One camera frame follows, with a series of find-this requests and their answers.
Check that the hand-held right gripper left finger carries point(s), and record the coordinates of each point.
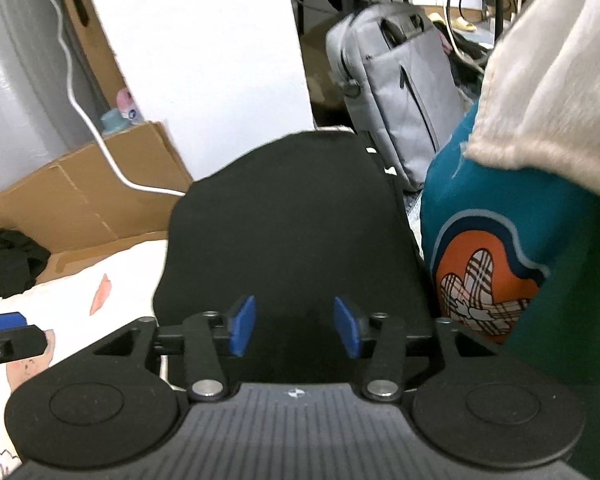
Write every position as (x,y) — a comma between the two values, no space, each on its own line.
(242,325)

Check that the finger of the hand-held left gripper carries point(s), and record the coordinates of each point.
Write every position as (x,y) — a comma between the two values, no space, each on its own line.
(2,321)

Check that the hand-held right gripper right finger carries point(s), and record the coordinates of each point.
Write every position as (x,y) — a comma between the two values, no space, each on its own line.
(347,327)

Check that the black garment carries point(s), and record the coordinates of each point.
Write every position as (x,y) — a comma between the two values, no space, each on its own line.
(10,265)
(290,220)

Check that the crumpled black garment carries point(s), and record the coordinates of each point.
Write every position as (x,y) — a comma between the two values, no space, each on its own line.
(10,265)

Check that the white printed bedsheet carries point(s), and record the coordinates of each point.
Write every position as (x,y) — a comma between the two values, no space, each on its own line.
(130,265)

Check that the brown cardboard box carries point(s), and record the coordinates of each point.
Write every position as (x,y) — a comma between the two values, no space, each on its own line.
(80,200)

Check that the teal printed sweatshirt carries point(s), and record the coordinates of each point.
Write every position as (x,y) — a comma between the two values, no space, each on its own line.
(480,220)

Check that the pink and blue tissue package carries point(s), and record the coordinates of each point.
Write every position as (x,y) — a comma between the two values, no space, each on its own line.
(125,105)

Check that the tall cardboard box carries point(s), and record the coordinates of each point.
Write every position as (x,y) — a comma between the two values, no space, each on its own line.
(95,60)

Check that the cream towel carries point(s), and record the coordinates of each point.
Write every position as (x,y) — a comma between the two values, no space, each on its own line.
(555,85)

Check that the yellow slipper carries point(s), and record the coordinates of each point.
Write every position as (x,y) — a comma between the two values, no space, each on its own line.
(462,24)

